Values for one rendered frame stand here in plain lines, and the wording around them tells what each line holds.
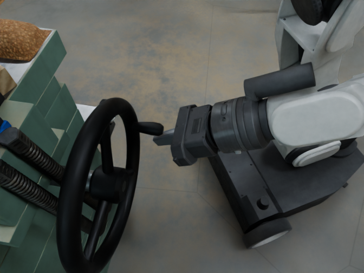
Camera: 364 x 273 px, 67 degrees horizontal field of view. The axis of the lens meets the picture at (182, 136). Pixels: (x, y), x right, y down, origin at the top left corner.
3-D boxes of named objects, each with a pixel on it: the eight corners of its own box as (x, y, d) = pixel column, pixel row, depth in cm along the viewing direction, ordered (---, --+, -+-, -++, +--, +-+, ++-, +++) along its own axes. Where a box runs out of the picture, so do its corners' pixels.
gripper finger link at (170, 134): (151, 135, 52) (178, 130, 49) (160, 144, 55) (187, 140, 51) (149, 142, 52) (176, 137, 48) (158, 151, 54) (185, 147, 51)
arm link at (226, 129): (190, 177, 50) (253, 172, 44) (162, 150, 44) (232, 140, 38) (199, 124, 57) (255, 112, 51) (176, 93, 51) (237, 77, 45)
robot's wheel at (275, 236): (237, 235, 104) (245, 240, 121) (243, 248, 102) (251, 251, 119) (285, 213, 102) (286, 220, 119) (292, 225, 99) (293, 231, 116)
